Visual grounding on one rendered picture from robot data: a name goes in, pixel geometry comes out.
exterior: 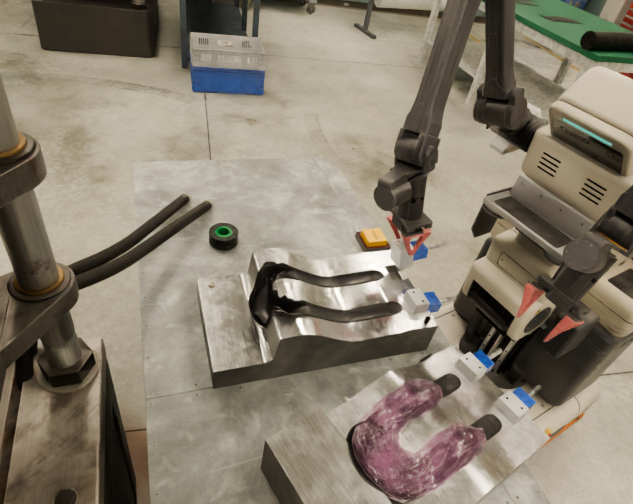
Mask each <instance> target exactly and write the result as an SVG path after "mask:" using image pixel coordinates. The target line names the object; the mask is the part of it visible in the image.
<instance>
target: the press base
mask: <svg viewBox="0 0 633 504"><path fill-rule="evenodd" d="M104 504H137V493H136V477H135V473H134V469H133V464H132V460H131V456H130V452H129V448H128V443H127V439H126V435H125V431H124V427H123V423H122V418H121V414H120V410H119V406H118V402H117V398H116V393H115V389H114V385H113V381H112V377H111V372H110V368H109V364H108V360H107V358H106V403H105V463H104Z"/></svg>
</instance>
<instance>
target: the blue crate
mask: <svg viewBox="0 0 633 504"><path fill-rule="evenodd" d="M190 73H191V83H192V91H194V92H206V93H226V94H246V95H263V94H264V80H265V79H264V78H265V71H263V70H248V69H232V68H217V67H202V66H192V62H191V53H190Z"/></svg>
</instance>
